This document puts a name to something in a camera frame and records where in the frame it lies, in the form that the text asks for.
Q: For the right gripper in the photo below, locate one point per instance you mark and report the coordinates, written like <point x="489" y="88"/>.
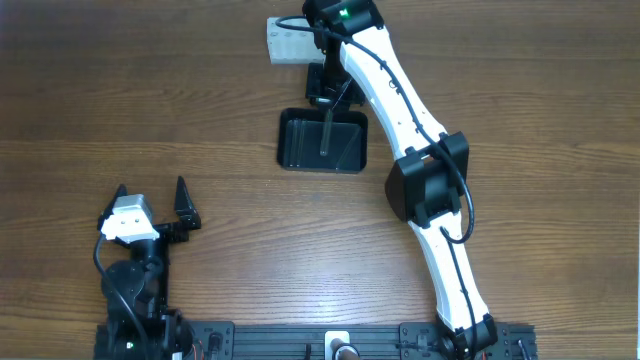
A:
<point x="320" y="90"/>

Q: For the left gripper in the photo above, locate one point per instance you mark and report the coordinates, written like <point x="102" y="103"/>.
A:
<point x="172" y="232"/>

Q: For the clear test tube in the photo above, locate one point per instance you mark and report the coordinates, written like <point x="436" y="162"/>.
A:
<point x="326" y="135"/>
<point x="349" y="146"/>
<point x="301" y="145"/>
<point x="294" y="145"/>

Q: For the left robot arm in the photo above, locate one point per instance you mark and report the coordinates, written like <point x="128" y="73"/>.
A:
<point x="130" y="290"/>

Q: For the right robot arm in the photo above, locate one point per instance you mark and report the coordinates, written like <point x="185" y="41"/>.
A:
<point x="390" y="95"/>

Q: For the white test tube rack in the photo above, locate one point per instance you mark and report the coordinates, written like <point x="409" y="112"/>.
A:
<point x="290" y="47"/>

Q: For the black tray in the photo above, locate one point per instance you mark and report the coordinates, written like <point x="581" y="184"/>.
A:
<point x="312" y="160"/>

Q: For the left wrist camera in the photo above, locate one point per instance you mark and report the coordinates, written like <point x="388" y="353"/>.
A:
<point x="129" y="220"/>

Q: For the mounting rail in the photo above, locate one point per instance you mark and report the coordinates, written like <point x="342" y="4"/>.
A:
<point x="280" y="342"/>

